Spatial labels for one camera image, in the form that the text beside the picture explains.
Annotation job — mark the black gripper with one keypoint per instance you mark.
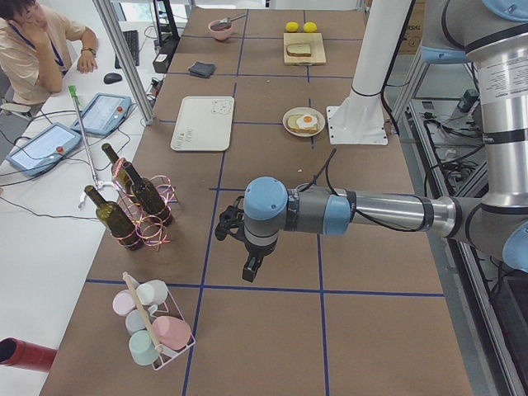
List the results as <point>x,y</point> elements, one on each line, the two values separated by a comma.
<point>256,249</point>

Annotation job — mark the bread slice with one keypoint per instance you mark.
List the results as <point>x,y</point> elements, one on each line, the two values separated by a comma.
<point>291,124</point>
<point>302,50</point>

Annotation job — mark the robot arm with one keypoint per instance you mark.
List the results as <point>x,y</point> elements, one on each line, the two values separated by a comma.
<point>492,35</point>

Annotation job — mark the white bear serving tray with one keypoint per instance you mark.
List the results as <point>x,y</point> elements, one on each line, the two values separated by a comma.
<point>203,124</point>

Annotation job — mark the white cup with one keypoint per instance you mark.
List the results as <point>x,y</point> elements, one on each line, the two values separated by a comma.
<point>152,292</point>

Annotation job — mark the dark green wine bottle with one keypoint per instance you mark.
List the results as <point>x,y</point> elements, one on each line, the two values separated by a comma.
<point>119,175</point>
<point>147,195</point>
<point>115,219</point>

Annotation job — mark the grey cup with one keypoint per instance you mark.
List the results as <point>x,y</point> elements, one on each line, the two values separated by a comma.
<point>134,322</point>

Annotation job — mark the light pink cup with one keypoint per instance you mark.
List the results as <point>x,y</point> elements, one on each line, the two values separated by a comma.
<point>123,303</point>

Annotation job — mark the mint green cup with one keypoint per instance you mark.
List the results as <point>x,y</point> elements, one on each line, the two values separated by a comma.
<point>142,348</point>

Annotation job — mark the fried egg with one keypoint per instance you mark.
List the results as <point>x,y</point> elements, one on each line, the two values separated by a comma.
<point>307,122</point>

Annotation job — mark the white round plate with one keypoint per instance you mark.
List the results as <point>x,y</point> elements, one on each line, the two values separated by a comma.
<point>304,110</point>

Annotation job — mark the grey folded cloth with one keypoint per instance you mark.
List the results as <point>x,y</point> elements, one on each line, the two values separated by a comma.
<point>202,70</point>

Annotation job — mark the blue teach pendant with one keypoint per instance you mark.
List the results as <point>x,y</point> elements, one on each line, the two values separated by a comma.
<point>42,152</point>
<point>104,113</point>

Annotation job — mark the wooden cutting board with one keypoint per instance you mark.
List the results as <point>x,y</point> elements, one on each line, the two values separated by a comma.
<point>316,41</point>

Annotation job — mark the black computer mouse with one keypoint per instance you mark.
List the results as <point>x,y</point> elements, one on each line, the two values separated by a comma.
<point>111,78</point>

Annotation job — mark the pink bowl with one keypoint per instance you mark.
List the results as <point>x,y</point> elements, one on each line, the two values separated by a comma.
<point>219,30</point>

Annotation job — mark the yellow lemon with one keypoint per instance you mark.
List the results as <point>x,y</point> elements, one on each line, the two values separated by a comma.
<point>291,26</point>
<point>310,27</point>

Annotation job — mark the metal scoop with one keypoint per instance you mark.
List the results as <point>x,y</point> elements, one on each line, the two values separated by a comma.
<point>227,20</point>

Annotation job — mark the grabber stick green tip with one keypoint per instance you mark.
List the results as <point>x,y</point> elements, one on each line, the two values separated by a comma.
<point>99,184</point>

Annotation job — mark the red cylinder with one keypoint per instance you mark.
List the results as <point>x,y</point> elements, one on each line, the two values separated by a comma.
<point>26,355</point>

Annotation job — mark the black keyboard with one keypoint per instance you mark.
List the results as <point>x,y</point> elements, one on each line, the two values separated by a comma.
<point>132,41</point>

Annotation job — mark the seated person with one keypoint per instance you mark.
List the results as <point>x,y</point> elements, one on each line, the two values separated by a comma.
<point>34,50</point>

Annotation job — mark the copper wire bottle rack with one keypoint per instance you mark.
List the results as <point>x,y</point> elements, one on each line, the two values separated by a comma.
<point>149,228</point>

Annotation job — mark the wooden rack handle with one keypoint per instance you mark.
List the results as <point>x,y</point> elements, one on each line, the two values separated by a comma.
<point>128,279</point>

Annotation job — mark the white wire cup rack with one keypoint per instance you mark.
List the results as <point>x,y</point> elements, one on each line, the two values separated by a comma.
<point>168,308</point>

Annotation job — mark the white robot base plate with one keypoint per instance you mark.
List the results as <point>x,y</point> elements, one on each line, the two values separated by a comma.
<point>356,125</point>

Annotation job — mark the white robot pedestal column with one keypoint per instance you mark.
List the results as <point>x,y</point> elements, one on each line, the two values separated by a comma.
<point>386,21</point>

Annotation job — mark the aluminium frame post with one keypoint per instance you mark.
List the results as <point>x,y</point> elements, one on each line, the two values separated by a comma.
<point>111,24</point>

